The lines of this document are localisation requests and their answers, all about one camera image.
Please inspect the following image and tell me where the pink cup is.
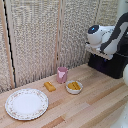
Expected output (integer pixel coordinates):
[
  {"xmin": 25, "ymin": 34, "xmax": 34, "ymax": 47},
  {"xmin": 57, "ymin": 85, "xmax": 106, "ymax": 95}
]
[{"xmin": 56, "ymin": 66, "xmax": 69, "ymax": 85}]

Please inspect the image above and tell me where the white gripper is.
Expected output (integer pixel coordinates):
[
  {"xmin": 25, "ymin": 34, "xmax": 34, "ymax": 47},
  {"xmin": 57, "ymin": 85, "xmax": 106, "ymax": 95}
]
[{"xmin": 84, "ymin": 41, "xmax": 113, "ymax": 61}]

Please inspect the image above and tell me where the black air fryer drawer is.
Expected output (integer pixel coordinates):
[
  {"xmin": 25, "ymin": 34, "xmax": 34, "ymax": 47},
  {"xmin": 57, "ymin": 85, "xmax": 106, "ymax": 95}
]
[{"xmin": 87, "ymin": 52, "xmax": 128, "ymax": 80}]

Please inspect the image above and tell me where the small white bowl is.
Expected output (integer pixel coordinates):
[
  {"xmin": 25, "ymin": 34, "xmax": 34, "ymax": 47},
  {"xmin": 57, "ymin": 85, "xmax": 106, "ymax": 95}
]
[{"xmin": 64, "ymin": 80, "xmax": 84, "ymax": 95}]

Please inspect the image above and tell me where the floral rimmed white plate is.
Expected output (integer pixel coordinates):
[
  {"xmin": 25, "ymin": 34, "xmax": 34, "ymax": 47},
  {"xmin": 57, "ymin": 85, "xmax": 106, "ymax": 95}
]
[{"xmin": 4, "ymin": 87, "xmax": 50, "ymax": 121}]

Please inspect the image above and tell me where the woven folding screen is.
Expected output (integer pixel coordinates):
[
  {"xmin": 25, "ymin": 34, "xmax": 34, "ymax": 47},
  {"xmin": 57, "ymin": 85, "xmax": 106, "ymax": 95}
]
[{"xmin": 0, "ymin": 0, "xmax": 128, "ymax": 94}]

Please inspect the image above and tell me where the yellow fry piece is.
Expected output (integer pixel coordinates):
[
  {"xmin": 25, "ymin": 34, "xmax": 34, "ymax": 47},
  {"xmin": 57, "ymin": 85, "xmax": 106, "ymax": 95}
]
[
  {"xmin": 75, "ymin": 81, "xmax": 82, "ymax": 90},
  {"xmin": 67, "ymin": 82, "xmax": 76, "ymax": 91},
  {"xmin": 71, "ymin": 81, "xmax": 80, "ymax": 91}
]

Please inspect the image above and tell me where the orange food block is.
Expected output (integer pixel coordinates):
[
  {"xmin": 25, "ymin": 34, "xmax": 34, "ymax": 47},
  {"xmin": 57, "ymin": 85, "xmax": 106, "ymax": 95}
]
[{"xmin": 43, "ymin": 81, "xmax": 57, "ymax": 93}]

